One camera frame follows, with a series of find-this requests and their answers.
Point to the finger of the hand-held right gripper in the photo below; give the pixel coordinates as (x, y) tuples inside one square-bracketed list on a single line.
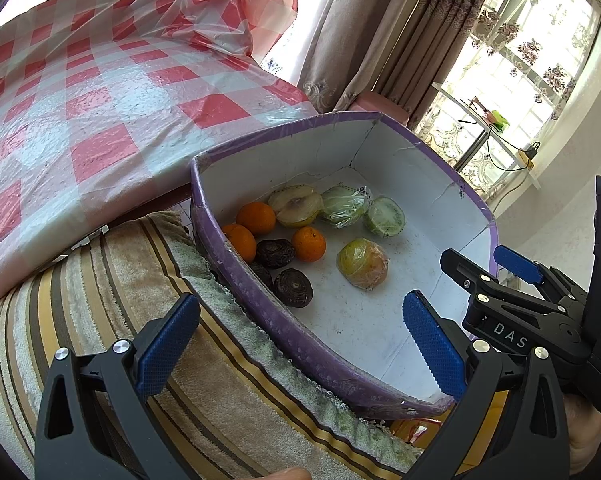
[(505, 320), (517, 262)]

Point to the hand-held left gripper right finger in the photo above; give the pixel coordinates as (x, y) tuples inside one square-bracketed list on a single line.
[(435, 347)]

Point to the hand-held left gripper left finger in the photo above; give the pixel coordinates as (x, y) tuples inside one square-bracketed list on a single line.
[(165, 345)]

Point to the purple cardboard box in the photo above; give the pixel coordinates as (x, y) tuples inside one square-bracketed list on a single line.
[(370, 320)]

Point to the yellow reddish fruit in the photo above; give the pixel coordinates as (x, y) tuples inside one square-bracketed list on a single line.
[(363, 263)]

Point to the wrinkled dark passion fruit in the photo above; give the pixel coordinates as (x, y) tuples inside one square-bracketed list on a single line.
[(275, 253), (261, 276), (293, 287)]

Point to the green fruit half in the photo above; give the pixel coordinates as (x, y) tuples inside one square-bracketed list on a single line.
[(384, 216)]

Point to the small orange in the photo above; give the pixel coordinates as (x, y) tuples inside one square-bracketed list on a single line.
[(256, 217)]

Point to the pale yellow fruit half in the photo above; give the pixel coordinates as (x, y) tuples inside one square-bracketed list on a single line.
[(296, 206)]

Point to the person's right hand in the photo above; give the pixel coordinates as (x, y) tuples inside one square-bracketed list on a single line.
[(585, 435)]

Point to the person's left hand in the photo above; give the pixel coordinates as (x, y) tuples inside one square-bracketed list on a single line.
[(280, 474)]

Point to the striped towel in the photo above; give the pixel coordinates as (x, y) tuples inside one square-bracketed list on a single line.
[(220, 385)]

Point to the small green object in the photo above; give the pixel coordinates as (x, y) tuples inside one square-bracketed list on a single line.
[(501, 120)]

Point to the floral lace curtain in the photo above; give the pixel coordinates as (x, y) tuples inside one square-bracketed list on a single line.
[(530, 60)]

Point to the pink stool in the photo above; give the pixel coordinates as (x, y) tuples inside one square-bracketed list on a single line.
[(380, 106)]

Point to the red checked plastic tablecloth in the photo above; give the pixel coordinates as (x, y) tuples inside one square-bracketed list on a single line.
[(105, 110)]

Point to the patterned brown curtain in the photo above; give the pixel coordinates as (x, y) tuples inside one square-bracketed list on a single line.
[(380, 35)]

